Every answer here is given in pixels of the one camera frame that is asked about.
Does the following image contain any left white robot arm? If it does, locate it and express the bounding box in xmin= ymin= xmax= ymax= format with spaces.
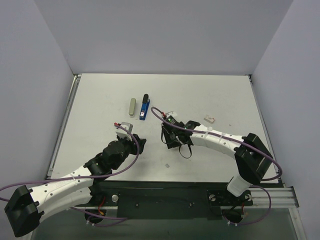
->
xmin=4 ymin=134 xmax=147 ymax=238

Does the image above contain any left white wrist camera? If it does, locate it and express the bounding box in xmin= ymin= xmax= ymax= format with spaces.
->
xmin=114 ymin=122 xmax=133 ymax=140

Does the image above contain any staple box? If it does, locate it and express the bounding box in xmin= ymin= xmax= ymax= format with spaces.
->
xmin=203 ymin=114 xmax=215 ymax=124

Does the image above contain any aluminium rail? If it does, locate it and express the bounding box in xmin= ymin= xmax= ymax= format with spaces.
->
xmin=246 ymin=187 xmax=300 ymax=209

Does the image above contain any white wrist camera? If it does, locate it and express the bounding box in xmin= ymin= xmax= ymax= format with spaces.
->
xmin=162 ymin=111 xmax=178 ymax=121
xmin=114 ymin=122 xmax=133 ymax=140

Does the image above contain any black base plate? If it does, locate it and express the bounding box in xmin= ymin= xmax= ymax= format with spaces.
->
xmin=82 ymin=180 xmax=253 ymax=220

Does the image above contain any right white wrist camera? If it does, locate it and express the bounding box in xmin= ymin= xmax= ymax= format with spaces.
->
xmin=162 ymin=111 xmax=178 ymax=121

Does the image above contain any blue stapler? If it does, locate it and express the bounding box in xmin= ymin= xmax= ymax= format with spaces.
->
xmin=139 ymin=93 xmax=150 ymax=121

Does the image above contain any beige stapler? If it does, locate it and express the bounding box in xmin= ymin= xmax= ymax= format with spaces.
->
xmin=128 ymin=98 xmax=137 ymax=117

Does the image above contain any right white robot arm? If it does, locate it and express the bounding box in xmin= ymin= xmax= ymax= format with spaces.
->
xmin=161 ymin=113 xmax=273 ymax=205

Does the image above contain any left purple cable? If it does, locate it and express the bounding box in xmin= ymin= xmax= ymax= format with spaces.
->
xmin=0 ymin=124 xmax=141 ymax=228

